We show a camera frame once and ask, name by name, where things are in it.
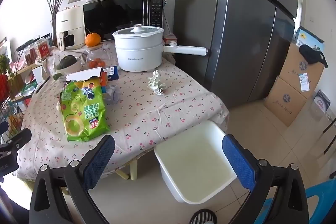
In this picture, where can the clear plastic package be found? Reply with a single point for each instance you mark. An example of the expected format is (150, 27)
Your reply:
(114, 95)

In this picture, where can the cream air fryer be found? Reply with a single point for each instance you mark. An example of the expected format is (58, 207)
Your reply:
(71, 22)

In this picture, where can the large cardboard box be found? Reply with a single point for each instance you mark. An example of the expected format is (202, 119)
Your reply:
(284, 106)

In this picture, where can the dried branches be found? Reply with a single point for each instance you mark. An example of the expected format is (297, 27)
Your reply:
(56, 1)

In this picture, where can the small orange fruit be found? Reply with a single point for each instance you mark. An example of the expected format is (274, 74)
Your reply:
(96, 61)
(101, 64)
(91, 64)

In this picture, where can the wooden shelf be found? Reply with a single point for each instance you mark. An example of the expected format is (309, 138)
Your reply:
(23, 70)

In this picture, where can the glass jar with wooden lid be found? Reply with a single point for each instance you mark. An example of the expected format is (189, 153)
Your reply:
(97, 54)

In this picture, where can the cream table frame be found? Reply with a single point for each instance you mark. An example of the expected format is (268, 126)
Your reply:
(133, 169)

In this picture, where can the black metal frame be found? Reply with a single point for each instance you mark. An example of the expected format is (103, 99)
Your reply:
(329, 132)

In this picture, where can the green pumpkin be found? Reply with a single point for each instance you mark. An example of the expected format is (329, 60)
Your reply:
(66, 62)

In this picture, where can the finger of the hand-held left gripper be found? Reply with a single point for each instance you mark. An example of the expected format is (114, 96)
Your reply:
(19, 136)
(3, 127)

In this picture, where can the cardboard box with label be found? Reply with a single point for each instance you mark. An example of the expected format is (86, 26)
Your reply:
(296, 74)

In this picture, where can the black pen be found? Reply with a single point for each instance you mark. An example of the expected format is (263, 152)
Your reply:
(43, 84)

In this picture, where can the green plant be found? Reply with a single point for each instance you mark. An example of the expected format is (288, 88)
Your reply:
(4, 64)

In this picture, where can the black cloth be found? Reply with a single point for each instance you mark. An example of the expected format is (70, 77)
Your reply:
(311, 54)

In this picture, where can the grey refrigerator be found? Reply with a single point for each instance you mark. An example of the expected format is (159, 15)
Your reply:
(244, 43)

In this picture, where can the white electric pot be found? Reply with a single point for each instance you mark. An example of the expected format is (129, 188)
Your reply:
(136, 56)

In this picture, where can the red label plastic jar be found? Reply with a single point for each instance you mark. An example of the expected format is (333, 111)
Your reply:
(43, 49)
(29, 55)

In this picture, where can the small green fruit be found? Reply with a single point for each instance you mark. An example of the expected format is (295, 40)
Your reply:
(56, 76)

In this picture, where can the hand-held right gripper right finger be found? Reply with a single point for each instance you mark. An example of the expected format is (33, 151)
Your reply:
(239, 158)

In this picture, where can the small printed box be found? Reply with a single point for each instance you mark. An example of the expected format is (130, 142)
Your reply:
(322, 103)

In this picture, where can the white plastic bin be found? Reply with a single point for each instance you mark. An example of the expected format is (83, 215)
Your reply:
(194, 155)

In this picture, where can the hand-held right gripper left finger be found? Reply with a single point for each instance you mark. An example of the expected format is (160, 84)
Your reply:
(98, 158)

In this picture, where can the blue plastic stool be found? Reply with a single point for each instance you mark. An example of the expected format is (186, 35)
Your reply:
(319, 196)

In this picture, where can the striped slipper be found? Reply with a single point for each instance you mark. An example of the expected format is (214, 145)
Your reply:
(202, 217)

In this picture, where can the torn orange and blue carton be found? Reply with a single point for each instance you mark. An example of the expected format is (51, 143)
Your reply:
(84, 74)

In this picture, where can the black microwave oven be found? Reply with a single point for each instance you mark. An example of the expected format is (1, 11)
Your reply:
(115, 16)

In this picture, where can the white pot lid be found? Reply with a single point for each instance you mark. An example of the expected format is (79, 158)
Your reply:
(137, 31)

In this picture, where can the beige bowl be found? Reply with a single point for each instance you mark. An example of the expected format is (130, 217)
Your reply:
(77, 66)

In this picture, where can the small red box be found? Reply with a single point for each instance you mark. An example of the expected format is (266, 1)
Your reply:
(171, 37)

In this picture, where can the blue flat box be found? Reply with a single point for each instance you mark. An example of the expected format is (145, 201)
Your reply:
(112, 73)

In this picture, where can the white tissue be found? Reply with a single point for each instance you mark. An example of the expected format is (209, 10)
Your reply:
(156, 83)

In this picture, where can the green snack bag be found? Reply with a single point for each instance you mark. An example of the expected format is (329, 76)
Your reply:
(84, 113)

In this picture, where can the large orange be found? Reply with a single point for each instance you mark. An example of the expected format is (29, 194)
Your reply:
(92, 39)

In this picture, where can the blue printed box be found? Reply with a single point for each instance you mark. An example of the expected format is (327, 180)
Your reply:
(308, 37)

